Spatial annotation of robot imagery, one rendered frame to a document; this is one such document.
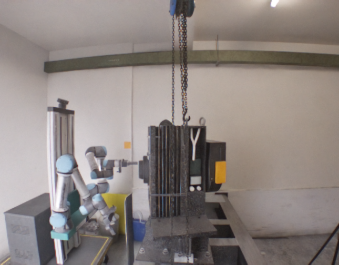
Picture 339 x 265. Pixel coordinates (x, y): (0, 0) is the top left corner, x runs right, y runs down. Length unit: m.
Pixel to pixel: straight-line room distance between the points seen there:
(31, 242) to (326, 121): 3.86
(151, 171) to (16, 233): 1.38
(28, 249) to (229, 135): 2.59
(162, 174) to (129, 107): 1.48
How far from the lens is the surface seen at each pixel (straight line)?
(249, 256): 1.57
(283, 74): 3.00
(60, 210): 1.51
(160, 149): 1.32
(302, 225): 3.34
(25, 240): 2.08
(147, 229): 1.45
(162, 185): 1.38
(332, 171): 3.42
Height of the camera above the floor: 1.58
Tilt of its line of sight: 1 degrees down
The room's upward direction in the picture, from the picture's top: straight up
